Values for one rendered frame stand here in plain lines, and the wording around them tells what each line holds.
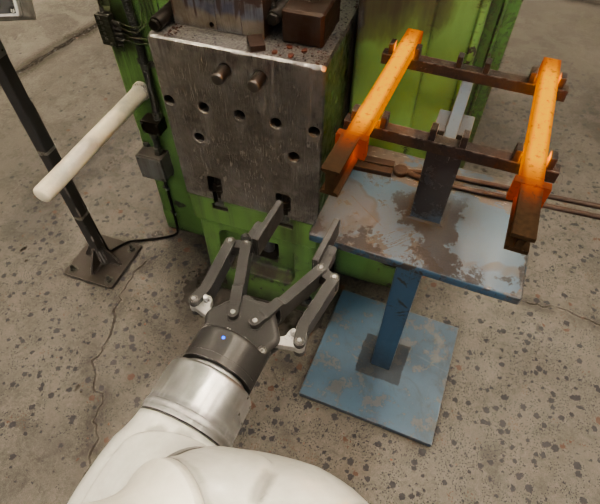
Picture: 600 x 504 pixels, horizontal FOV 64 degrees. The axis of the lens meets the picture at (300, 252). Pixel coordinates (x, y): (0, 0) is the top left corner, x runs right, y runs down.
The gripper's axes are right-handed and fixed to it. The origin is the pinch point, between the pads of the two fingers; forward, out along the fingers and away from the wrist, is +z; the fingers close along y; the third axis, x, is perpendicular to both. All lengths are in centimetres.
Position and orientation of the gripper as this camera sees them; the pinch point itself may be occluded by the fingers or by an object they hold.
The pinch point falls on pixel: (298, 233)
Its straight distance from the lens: 58.3
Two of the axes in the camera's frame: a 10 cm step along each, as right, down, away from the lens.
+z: 4.0, -7.2, 5.7
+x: 0.0, -6.2, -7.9
